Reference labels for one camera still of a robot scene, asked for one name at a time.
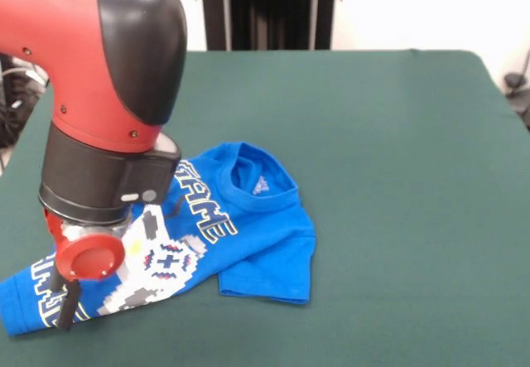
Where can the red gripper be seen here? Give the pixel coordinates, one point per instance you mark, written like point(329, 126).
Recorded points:
point(91, 257)

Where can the blue printed t-shirt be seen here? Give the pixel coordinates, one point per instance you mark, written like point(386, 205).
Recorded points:
point(269, 251)

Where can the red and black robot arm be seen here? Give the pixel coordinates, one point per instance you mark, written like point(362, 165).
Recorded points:
point(83, 73)

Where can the black floor stand base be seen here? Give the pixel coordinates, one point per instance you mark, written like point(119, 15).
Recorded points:
point(517, 93)
point(16, 102)

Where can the dark green table cloth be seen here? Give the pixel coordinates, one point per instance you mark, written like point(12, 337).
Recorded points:
point(372, 176)

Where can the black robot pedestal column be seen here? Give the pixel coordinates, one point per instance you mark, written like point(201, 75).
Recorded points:
point(269, 11)

